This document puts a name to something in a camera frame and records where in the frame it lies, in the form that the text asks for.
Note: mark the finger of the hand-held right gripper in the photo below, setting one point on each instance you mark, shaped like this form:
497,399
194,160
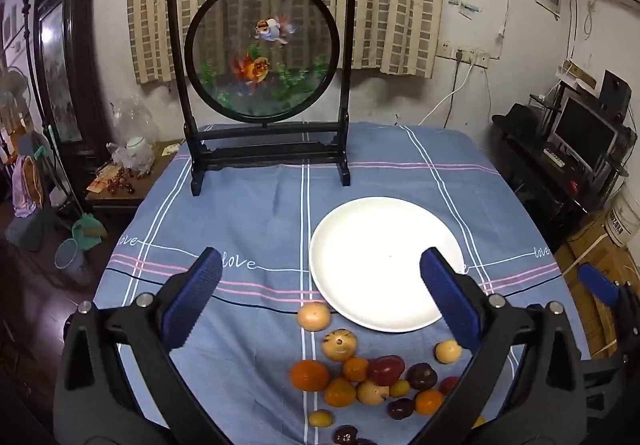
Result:
597,282

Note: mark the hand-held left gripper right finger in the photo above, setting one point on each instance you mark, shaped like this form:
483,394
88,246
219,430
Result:
450,297

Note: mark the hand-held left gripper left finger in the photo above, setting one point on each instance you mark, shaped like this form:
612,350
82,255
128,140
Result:
192,297

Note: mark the yellow round fruit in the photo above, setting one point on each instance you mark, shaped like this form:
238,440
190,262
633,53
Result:
448,351

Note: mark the dark purple mangosteen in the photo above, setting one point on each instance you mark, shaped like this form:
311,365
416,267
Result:
421,376
344,435

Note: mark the red cherry tomato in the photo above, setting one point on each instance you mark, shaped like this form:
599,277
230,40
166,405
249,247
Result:
448,385

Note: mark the white plate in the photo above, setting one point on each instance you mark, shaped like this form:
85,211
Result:
380,245

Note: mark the orange tangerine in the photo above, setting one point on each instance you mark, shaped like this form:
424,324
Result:
340,391
429,401
355,368

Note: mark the dark red plum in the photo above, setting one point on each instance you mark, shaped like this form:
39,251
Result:
401,407

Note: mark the tan pear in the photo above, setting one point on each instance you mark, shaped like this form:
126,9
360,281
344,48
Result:
372,392

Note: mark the large tan round fruit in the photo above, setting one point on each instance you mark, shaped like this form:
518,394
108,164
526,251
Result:
314,316

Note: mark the yellow-orange fruit with green stem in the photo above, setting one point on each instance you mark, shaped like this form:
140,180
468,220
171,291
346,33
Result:
479,421

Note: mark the yellow-orange round fruit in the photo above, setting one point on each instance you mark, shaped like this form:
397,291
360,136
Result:
320,419

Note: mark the large cardboard box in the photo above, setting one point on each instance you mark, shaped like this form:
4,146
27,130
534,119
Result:
585,235

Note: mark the white bucket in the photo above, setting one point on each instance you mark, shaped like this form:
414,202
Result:
622,220

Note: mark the blue plaid tablecloth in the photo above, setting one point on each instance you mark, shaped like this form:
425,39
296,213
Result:
240,205

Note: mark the black media stand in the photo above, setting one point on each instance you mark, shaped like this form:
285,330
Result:
550,180

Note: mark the spotted yellow melon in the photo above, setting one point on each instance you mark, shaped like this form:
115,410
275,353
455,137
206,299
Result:
340,344

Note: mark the green dustpan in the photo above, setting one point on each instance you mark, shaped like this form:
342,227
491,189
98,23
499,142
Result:
87,227

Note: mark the blue bucket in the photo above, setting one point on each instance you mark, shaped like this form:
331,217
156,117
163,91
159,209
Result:
70,260

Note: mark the wooden side table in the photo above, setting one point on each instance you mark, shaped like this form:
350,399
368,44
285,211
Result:
150,175

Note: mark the white remote control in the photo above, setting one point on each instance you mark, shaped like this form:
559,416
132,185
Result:
554,159

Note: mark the computer monitor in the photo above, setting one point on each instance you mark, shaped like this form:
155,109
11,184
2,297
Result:
582,132

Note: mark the white teapot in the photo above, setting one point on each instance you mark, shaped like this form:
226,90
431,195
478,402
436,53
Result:
139,150

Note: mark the black hat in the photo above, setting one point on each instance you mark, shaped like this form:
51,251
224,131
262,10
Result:
517,120

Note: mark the black speaker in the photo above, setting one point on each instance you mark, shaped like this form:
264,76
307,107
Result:
615,92

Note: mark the clear plastic bag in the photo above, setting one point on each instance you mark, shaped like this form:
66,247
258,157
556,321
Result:
131,115

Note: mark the pink cloth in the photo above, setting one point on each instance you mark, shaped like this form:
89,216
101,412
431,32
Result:
22,185

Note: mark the long cardboard box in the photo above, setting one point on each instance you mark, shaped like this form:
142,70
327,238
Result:
580,72

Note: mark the beige checked curtain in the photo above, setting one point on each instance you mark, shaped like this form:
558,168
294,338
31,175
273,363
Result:
395,0

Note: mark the goldfish screen in black frame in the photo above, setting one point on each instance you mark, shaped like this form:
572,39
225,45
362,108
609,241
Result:
270,152

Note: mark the white wall power outlets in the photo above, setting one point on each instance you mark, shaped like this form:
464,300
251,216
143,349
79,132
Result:
462,54

